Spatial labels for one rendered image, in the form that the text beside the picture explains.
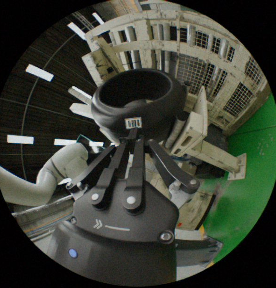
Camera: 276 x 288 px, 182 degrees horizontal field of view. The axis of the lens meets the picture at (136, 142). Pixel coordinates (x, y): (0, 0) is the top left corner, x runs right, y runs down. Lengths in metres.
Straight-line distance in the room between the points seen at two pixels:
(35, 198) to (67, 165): 0.26
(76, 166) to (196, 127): 0.53
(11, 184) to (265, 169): 1.20
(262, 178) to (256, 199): 0.17
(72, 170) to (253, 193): 1.27
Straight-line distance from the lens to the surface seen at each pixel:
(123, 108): 0.36
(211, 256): 1.16
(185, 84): 0.57
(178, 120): 0.35
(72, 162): 0.45
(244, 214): 1.02
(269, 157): 1.02
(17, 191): 0.22
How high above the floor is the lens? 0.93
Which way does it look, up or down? 17 degrees up
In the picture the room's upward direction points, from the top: 68 degrees counter-clockwise
